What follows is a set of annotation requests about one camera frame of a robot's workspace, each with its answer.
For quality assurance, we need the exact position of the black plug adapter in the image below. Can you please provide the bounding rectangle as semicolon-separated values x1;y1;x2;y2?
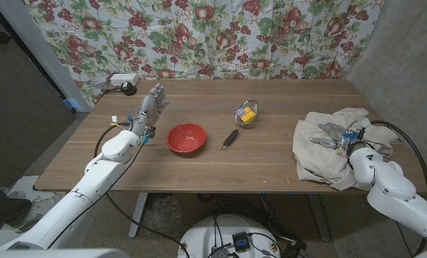
120;81;138;97

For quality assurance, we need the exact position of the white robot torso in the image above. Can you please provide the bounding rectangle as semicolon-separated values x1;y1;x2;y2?
177;214;282;258

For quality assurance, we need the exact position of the black box with blue label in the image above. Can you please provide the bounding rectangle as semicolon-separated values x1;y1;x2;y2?
232;231;251;252

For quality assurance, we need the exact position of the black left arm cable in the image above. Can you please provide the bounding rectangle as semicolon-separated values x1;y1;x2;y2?
47;123;146;250

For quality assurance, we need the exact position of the red bowl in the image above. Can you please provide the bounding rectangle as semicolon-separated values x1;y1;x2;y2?
165;122;207;154

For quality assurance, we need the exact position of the white table leg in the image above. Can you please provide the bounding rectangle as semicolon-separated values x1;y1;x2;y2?
128;192;149;239

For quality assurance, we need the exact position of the white sneaker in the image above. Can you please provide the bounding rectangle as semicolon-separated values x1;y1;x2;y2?
14;193;66;230

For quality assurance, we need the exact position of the white power strip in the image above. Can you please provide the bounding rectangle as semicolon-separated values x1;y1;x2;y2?
109;72;140;87

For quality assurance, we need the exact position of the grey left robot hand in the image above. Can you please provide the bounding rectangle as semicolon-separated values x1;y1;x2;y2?
130;83;171;139

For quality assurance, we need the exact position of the grey table leg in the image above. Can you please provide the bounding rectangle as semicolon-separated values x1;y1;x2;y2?
308;193;331;242

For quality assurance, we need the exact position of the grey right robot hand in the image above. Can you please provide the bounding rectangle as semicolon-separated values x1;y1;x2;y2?
308;122;365;153

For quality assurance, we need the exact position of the clear plastic bag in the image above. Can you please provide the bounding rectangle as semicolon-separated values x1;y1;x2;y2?
145;195;182;237

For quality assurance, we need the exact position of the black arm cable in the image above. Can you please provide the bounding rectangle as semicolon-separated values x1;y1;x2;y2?
370;120;427;257
47;123;146;250

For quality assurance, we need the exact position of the beige jacket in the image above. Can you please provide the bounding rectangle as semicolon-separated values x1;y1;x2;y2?
292;107;400;191

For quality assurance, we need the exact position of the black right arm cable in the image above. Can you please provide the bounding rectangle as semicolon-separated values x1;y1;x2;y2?
370;120;427;257

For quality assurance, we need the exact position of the person leg in dark trousers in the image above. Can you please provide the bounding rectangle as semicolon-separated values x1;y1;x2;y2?
0;177;32;226

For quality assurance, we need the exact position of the floral fruit print backdrop cloth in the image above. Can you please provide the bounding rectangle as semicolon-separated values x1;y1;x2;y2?
21;0;385;107

